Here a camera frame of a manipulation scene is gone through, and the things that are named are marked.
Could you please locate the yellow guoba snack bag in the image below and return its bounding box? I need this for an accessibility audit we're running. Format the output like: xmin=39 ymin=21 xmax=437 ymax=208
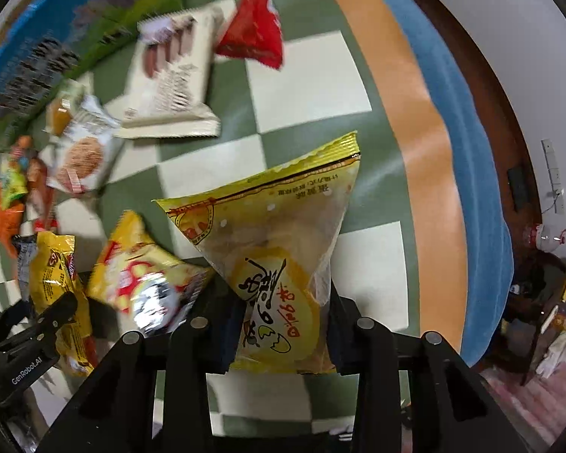
xmin=86 ymin=210 xmax=214 ymax=336

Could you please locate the yellow egg cake packet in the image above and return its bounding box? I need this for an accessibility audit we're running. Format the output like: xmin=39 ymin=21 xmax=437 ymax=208
xmin=157 ymin=132 xmax=361 ymax=374

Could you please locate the white Franzzi cookie packet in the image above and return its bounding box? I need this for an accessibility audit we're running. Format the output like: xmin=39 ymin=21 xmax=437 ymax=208
xmin=116 ymin=6 xmax=223 ymax=139

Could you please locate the orange snack packet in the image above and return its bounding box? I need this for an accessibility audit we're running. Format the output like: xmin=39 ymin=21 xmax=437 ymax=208
xmin=0 ymin=189 xmax=25 ymax=259

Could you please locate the brown snack packet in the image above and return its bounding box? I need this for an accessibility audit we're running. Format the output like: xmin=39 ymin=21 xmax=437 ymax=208
xmin=26 ymin=157 xmax=58 ymax=233

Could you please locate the dark bedside table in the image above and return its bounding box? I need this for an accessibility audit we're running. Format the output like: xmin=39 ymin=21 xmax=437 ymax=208
xmin=484 ymin=250 xmax=566 ymax=385

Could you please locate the green colourful candy packet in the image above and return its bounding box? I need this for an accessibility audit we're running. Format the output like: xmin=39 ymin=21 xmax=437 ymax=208
xmin=0 ymin=135 xmax=34 ymax=210

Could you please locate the white round cracker packet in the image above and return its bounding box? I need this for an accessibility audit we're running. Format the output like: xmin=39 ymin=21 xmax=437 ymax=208
xmin=48 ymin=95 xmax=123 ymax=195

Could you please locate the clear packet with orange ball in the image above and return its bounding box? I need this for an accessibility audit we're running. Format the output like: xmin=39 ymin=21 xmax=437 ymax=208
xmin=43 ymin=79 xmax=86 ymax=136

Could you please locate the blue and green carton box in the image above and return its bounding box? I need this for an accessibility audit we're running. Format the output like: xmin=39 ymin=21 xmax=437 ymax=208
xmin=0 ymin=0 xmax=182 ymax=151

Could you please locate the green white checkered bedsheet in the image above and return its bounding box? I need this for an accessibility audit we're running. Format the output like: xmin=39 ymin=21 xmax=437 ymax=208
xmin=0 ymin=0 xmax=515 ymax=440

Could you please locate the red triangular snack packet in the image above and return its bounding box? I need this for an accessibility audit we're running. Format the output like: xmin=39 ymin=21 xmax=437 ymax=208
xmin=214 ymin=0 xmax=283 ymax=69

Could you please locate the white wall power strip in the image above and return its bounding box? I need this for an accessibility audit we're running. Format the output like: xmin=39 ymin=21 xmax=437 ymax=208
xmin=541 ymin=139 xmax=564 ymax=215

